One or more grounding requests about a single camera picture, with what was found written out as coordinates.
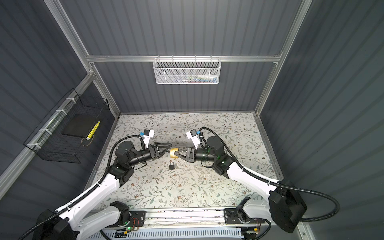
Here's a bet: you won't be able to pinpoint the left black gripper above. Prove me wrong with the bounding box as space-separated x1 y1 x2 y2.
127 143 171 169

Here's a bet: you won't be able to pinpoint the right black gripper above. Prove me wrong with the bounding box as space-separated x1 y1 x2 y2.
175 146 217 164

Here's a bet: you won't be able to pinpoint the brass padlock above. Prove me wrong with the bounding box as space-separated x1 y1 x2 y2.
170 148 179 159

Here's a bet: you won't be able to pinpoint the small black padlock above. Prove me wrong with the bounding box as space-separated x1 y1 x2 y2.
169 162 176 170

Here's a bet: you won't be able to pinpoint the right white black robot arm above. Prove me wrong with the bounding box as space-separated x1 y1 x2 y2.
174 136 307 233

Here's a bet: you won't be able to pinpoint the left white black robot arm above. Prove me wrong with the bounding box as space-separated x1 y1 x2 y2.
30 140 172 240

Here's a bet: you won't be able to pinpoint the yellow marker pen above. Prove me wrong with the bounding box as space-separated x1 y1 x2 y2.
86 121 101 141

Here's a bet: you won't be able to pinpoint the items in white basket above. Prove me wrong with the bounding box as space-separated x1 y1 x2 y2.
175 74 220 84

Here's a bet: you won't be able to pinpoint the black flat box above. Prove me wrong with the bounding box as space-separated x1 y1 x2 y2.
62 114 97 138

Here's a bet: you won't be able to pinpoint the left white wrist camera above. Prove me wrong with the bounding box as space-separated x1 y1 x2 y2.
140 129 154 148

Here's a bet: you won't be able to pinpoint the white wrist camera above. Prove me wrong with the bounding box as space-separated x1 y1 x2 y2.
140 129 154 148
186 130 201 150

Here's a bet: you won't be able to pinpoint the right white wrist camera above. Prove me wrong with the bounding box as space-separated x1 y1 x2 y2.
186 130 201 150

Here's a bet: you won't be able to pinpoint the white wire mesh basket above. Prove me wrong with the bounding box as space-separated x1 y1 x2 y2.
153 60 222 85

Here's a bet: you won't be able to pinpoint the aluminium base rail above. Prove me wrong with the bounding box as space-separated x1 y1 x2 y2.
108 204 281 228

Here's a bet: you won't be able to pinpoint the white perforated cable duct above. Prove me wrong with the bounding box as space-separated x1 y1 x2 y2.
88 228 245 240

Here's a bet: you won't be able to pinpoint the black wire basket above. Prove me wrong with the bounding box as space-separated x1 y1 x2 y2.
24 91 110 164

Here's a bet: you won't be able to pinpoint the right black corrugated cable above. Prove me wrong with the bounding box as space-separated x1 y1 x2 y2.
198 126 341 223

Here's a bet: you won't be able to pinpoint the black corrugated cable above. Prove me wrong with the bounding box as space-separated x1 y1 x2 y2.
16 134 145 240
198 126 341 223

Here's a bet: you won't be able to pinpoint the left black corrugated cable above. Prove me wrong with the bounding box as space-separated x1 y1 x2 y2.
16 134 145 240

